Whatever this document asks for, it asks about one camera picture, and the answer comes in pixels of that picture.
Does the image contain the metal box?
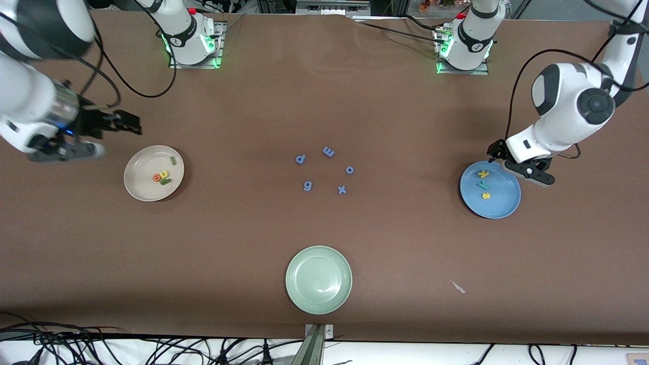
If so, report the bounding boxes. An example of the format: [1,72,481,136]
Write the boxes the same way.
[296,0,372,17]

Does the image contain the pale green plate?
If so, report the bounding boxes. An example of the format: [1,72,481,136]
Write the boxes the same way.
[285,245,353,315]

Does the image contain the beige plate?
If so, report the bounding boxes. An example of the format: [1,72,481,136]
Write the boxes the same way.
[124,145,185,202]

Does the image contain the long looping black cable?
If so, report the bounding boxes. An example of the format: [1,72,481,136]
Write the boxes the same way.
[91,0,177,98]

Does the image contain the blue plate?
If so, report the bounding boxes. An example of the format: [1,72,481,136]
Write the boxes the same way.
[460,161,522,220]

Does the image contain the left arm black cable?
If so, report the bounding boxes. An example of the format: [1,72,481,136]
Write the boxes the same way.
[506,0,649,159]

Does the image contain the black cable at arm base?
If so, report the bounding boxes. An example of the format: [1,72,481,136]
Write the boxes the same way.
[355,18,447,44]

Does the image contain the tangled black cables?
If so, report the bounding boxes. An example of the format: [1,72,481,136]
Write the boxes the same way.
[0,314,305,365]

